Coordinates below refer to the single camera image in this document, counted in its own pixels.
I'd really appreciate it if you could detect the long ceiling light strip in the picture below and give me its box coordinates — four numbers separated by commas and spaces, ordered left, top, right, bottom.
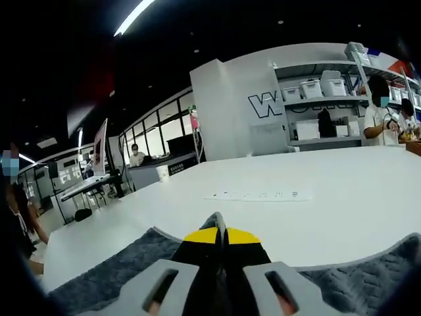
113, 0, 156, 38

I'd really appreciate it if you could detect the white open laptop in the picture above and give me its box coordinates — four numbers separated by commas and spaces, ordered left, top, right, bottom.
61, 117, 112, 202

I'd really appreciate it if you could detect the group of white storage bins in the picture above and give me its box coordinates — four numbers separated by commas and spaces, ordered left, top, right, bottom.
281, 41, 421, 109

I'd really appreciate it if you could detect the black speaker on stand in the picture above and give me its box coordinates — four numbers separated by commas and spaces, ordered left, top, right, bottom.
48, 161, 67, 224

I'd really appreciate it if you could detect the black bag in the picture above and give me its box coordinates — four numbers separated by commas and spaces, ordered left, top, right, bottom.
317, 108, 337, 138

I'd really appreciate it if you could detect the grey metal shelf unit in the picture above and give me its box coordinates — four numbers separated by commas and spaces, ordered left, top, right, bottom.
274, 42, 421, 147

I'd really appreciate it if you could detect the white cardboard box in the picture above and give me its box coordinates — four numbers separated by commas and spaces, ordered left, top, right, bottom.
295, 118, 320, 140

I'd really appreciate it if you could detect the red hanging screen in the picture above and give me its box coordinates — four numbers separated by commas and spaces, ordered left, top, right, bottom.
67, 62, 116, 139

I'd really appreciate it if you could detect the black monitor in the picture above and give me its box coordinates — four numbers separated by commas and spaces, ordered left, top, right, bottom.
166, 135, 198, 156

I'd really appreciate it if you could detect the black framed glass partition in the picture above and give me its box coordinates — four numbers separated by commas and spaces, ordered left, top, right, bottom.
118, 88, 198, 165

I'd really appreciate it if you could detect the dark counter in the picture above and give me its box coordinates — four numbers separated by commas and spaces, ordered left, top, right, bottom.
127, 153, 202, 192

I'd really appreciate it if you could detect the grey towel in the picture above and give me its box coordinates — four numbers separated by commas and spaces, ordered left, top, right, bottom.
47, 212, 421, 316

